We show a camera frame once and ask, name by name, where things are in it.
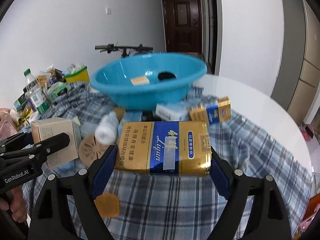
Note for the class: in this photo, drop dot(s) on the white wall switch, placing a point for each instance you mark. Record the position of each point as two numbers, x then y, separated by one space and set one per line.
108 11

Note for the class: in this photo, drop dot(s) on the gold blue cigarette carton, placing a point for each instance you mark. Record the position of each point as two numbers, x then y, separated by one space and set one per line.
180 148

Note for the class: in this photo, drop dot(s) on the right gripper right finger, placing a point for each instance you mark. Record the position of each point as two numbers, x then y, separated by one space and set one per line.
268 218

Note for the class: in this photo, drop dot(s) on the white Raison box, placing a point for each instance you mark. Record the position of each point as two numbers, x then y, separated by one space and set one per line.
173 111

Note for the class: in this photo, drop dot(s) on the beige cosmetic box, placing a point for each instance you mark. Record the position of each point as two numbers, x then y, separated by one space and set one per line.
46 128

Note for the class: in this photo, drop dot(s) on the tan round slotted disc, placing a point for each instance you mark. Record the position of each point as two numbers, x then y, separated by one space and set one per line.
90 150

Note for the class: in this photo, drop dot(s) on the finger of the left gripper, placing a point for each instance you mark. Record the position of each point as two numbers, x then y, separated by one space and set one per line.
40 150
16 142

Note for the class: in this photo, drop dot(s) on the person left hand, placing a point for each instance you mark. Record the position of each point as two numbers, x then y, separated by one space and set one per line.
17 206

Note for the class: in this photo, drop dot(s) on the snack bags pile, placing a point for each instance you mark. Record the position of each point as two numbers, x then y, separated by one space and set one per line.
50 76

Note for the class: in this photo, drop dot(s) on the orange top beige box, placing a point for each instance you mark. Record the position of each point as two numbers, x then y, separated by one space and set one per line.
142 80

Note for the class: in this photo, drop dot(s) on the white plastic bottle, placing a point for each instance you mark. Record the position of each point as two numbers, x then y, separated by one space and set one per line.
107 130

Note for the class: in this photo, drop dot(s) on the blue plastic basin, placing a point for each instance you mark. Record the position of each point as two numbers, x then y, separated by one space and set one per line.
114 79

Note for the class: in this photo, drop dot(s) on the yellow green container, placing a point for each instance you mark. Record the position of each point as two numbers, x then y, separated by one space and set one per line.
80 75

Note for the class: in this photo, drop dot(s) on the dark brown entry door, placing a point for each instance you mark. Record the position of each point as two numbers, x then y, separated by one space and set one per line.
183 26

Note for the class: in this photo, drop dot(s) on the black fuzzy scrunchie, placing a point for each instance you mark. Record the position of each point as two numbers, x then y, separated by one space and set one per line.
166 76

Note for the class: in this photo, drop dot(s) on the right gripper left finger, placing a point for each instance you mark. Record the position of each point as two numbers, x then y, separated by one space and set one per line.
51 217

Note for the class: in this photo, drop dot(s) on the gold grey refrigerator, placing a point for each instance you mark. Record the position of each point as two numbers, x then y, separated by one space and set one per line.
298 77

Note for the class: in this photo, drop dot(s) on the clear water bottle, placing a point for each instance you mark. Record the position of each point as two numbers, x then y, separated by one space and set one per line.
35 93

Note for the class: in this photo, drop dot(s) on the blue plaid cloth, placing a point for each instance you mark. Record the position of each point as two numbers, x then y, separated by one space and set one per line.
175 180

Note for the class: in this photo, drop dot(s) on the blue tissue pack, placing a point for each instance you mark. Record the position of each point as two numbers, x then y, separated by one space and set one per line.
129 116

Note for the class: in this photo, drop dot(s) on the black bicycle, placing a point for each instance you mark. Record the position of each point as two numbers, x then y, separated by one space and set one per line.
125 50

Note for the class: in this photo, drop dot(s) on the green tea box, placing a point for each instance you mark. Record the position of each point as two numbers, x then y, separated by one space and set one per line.
56 90

